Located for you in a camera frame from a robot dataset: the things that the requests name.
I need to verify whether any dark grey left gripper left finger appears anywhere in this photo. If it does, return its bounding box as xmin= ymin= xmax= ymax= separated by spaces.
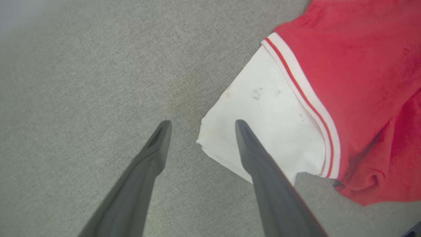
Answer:
xmin=78 ymin=120 xmax=172 ymax=237

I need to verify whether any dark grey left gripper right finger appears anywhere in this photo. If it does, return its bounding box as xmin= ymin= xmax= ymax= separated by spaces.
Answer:
xmin=235 ymin=119 xmax=329 ymax=237

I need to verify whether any red white short-sleeve garment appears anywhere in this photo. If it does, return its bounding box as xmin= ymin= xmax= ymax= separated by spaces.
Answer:
xmin=196 ymin=0 xmax=421 ymax=207

